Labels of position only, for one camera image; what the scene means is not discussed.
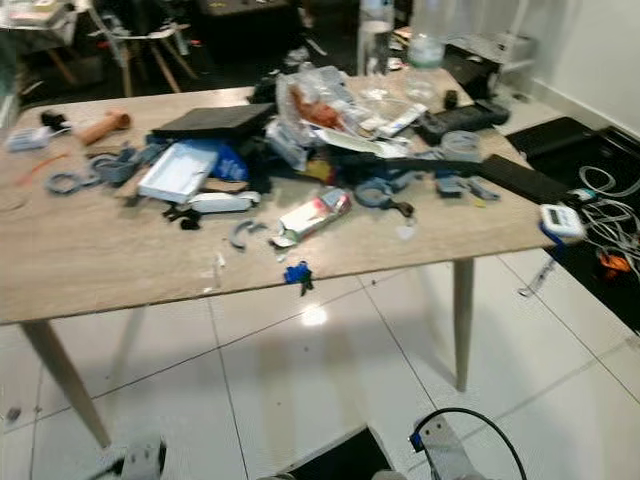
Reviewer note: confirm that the clear bottle with green label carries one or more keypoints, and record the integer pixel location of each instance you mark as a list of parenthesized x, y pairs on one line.
[(425, 42)]

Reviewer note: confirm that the grey tape roll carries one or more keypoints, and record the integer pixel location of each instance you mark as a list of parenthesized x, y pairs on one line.
[(361, 193)]

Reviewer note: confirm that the clear plastic bag with food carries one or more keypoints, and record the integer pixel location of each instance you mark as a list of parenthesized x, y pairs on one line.
[(312, 103)]

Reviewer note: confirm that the small black cylinder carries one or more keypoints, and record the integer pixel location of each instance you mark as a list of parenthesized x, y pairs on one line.
[(450, 100)]

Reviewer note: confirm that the black floor mat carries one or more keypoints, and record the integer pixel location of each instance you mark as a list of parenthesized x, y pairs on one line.
[(575, 140)]

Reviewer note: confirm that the clear plastic bottle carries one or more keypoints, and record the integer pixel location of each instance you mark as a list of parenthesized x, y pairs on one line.
[(376, 38)]

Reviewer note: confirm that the large black case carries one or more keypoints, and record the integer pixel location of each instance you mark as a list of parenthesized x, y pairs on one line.
[(245, 25)]

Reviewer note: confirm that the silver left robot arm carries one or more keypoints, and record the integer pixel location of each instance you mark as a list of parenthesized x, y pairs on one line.
[(142, 460)]

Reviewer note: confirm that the wooden chair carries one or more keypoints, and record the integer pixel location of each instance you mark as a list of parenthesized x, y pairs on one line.
[(145, 40)]

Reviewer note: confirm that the small blue clip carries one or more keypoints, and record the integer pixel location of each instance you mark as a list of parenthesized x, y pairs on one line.
[(298, 273)]

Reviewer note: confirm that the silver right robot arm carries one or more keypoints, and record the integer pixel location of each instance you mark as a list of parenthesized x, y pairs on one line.
[(448, 448)]

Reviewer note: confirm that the grey crescent plastic part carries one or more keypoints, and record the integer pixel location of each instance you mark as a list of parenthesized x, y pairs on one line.
[(238, 233)]

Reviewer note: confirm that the open white and blue box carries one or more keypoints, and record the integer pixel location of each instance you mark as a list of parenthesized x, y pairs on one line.
[(178, 171)]

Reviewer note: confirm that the white device with display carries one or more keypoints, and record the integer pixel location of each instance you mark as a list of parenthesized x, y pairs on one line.
[(562, 222)]

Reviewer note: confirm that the flat black box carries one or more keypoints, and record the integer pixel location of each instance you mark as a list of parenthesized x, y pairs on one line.
[(215, 121)]

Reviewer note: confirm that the silver foil snack wrapper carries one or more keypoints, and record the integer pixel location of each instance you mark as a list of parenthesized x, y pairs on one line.
[(315, 216)]

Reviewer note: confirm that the clear tape roll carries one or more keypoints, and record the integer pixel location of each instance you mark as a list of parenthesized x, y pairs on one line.
[(448, 147)]

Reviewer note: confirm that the white plastic tool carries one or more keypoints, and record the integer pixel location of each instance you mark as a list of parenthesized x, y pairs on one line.
[(225, 202)]

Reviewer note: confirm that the small black knob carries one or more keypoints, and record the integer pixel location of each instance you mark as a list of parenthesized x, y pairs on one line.
[(53, 120)]

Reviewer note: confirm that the small white box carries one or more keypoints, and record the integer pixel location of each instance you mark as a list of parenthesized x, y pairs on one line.
[(27, 139)]

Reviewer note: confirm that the long flat black bar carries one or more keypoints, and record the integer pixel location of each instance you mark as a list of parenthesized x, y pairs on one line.
[(525, 180)]

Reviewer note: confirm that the brown cylinder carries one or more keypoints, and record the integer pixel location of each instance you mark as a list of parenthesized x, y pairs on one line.
[(105, 127)]

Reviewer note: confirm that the light wooden table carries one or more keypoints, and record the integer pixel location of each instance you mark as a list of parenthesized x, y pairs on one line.
[(140, 260)]

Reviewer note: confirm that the small orange object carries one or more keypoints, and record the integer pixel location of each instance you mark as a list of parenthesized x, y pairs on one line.
[(613, 263)]

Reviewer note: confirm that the cluttered wooden desk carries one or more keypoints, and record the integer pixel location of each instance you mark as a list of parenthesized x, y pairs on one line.
[(32, 18)]

